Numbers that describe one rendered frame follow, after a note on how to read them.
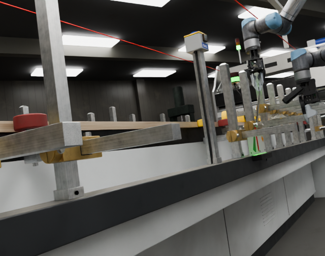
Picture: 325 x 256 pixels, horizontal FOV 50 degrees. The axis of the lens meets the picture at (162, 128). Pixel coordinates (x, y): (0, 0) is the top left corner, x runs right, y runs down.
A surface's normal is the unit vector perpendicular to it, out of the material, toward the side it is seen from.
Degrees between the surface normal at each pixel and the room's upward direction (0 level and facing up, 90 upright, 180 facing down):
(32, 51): 90
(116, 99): 90
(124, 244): 90
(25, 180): 90
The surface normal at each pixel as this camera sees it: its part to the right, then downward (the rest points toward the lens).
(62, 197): -0.54, 0.01
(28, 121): 0.29, -0.11
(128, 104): 0.54, -0.14
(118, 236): 0.83, -0.15
